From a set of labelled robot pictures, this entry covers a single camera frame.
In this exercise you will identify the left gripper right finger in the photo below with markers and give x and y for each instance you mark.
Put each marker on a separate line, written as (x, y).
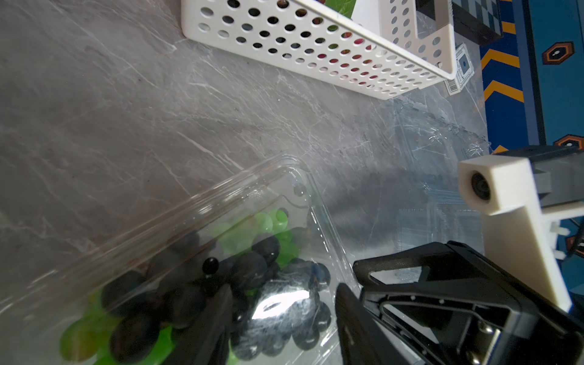
(361, 339)

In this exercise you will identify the white perforated plastic basket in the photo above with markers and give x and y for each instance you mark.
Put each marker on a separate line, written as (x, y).
(377, 51)

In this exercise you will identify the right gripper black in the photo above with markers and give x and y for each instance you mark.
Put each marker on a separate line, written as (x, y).
(450, 306)

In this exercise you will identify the clear clamshell container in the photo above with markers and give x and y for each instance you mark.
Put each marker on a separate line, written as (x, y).
(394, 183)
(34, 318)

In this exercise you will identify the black grey chessboard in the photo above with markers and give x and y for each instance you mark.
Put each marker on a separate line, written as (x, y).
(478, 20)

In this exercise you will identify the black grape bunch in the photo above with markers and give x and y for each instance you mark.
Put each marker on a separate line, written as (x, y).
(275, 289)

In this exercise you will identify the green grape bunch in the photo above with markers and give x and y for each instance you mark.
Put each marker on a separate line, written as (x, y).
(140, 316)

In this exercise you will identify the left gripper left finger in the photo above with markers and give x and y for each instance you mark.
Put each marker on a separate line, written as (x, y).
(207, 340)

